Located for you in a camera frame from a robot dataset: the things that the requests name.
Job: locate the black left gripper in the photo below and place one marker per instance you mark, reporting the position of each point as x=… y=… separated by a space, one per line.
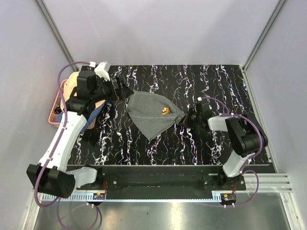
x=124 y=92

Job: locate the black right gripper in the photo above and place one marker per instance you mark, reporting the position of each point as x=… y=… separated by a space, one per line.
x=185 y=120

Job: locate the gold spoon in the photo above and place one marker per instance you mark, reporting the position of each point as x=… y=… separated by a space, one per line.
x=166 y=111

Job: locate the grey cloth napkin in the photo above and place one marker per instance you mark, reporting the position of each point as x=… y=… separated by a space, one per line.
x=144 y=109

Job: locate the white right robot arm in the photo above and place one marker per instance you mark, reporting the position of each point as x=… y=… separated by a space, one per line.
x=246 y=136

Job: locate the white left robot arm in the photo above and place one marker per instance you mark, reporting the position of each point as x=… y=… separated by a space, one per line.
x=50 y=176

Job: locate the blue cloth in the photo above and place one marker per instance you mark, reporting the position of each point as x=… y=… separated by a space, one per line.
x=92 y=117

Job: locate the peach bucket hat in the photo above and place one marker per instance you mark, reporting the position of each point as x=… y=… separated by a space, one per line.
x=70 y=83

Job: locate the pink plastic bin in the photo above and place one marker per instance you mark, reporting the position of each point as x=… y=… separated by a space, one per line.
x=53 y=114

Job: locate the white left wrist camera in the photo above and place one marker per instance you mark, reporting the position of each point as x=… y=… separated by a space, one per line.
x=101 y=70

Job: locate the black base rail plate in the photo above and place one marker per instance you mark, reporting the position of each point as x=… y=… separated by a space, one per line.
x=149 y=183

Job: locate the left aluminium frame post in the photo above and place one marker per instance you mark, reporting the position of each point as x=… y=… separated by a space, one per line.
x=54 y=30

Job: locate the aluminium frame post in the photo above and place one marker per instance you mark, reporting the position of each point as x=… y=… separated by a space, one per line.
x=264 y=33
x=54 y=30

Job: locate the right aluminium frame post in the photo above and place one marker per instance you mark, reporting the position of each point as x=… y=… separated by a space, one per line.
x=264 y=33

